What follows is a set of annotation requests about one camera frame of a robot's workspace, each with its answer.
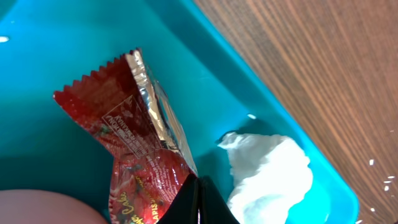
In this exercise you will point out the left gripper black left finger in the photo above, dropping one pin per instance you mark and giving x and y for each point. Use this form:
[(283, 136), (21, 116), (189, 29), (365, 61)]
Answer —
[(185, 207)]

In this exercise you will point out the red snack wrapper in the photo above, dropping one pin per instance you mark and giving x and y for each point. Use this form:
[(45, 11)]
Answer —
[(124, 108)]

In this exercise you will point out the white napkin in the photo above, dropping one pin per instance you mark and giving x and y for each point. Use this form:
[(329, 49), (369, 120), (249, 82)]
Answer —
[(270, 176)]

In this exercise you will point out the teal plastic tray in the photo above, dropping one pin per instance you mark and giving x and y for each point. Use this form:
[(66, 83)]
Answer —
[(53, 43)]

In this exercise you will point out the pink small bowl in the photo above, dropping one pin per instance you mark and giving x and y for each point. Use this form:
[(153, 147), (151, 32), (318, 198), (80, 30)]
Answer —
[(43, 207)]

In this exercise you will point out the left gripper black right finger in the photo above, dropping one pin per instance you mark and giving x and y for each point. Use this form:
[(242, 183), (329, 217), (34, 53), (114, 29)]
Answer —
[(213, 209)]

